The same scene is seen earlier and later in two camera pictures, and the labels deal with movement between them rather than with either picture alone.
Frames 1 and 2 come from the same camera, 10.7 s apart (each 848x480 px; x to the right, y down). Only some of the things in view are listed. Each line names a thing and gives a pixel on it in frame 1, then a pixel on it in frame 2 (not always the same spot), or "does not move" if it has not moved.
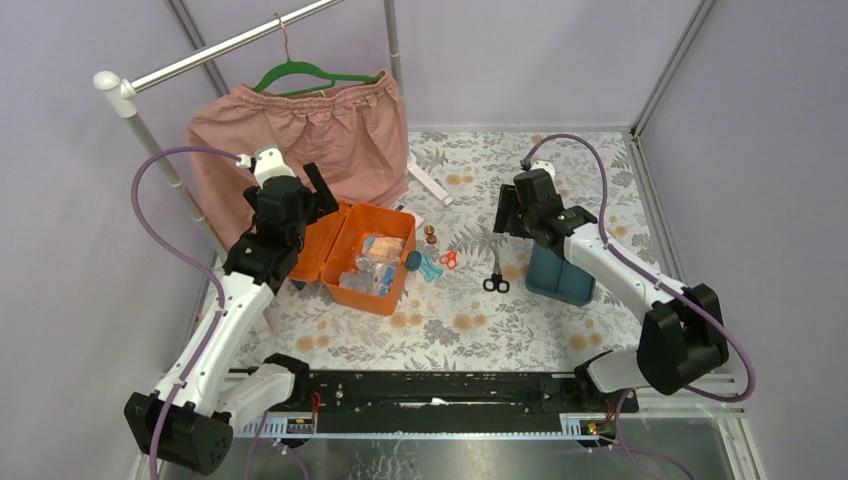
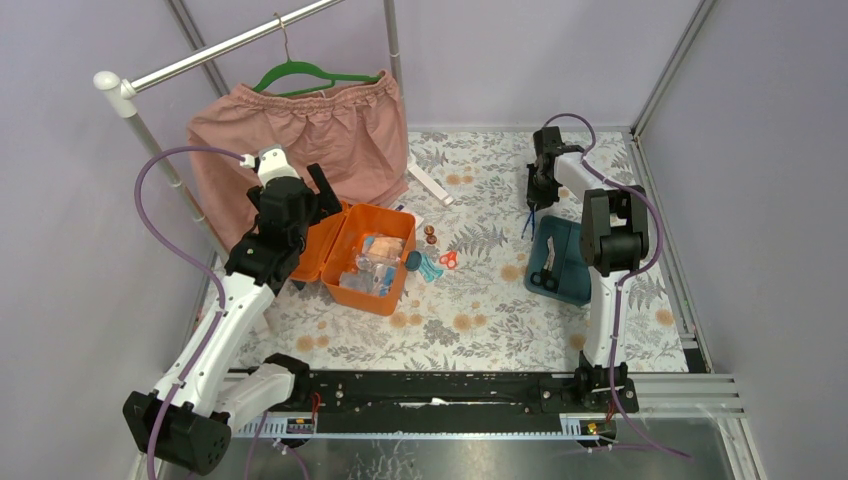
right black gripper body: (519, 220) to (540, 191)
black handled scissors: (496, 281) to (545, 276)
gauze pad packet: (353, 280) does not move
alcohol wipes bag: (383, 279) does not move
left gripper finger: (324, 198) does not move
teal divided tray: (550, 274) does not move
